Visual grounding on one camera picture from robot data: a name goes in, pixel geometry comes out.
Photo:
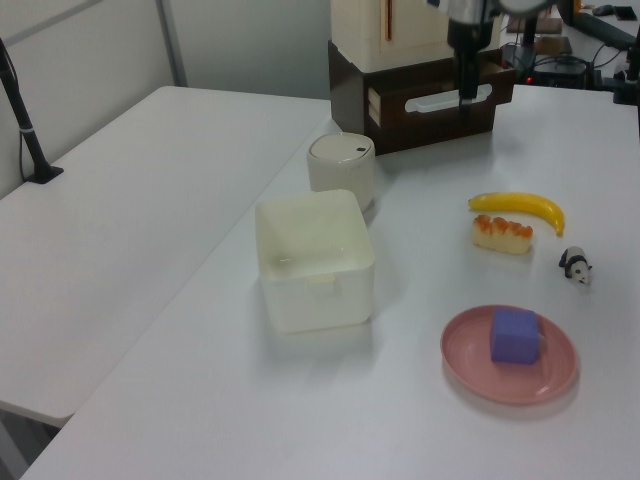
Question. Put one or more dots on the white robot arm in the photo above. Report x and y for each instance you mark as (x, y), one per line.
(475, 10)

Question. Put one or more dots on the black white panda figurine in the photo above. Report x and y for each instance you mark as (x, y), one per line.
(575, 265)

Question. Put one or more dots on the cream open plastic container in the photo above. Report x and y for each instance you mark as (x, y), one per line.
(320, 300)

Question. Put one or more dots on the purple cube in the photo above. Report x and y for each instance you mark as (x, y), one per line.
(515, 337)

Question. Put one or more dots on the black pole stand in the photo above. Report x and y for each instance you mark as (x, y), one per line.
(46, 175)

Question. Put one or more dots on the beige lidded trash can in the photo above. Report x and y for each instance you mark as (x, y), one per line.
(340, 170)

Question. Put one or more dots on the brown cardboard box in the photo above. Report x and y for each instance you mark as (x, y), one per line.
(555, 45)

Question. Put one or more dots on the black electronics box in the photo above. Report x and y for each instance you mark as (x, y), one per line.
(560, 75)

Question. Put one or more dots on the black desk device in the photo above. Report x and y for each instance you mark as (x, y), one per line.
(605, 30)

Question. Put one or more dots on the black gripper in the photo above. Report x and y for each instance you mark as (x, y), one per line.
(470, 35)

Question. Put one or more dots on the yellow banana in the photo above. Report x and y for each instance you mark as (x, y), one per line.
(525, 201)

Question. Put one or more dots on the cream plastic storage box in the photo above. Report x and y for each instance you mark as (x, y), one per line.
(360, 30)

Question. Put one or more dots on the toy bread with orange glaze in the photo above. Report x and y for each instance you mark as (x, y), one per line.
(500, 240)

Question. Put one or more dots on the dark brown wooden cabinet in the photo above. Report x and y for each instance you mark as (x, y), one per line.
(347, 95)

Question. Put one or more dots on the pink plate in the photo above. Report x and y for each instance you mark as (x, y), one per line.
(465, 360)

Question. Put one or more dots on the black clamp mount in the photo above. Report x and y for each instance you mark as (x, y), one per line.
(625, 87)

